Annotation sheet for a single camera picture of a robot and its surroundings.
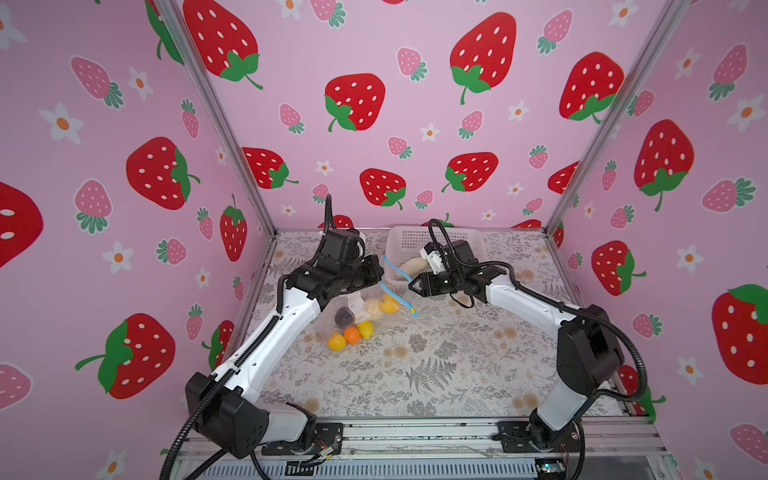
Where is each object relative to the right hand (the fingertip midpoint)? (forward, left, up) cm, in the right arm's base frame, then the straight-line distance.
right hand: (412, 284), depth 86 cm
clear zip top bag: (-9, +14, -6) cm, 18 cm away
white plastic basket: (+28, +5, -11) cm, 31 cm away
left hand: (-4, +7, +12) cm, 14 cm away
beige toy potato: (-6, +11, -6) cm, 14 cm away
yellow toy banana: (-11, +13, -9) cm, 19 cm away
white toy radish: (+14, +1, -9) cm, 16 cm away
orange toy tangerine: (-13, +17, -11) cm, 24 cm away
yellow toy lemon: (-16, +21, -11) cm, 28 cm away
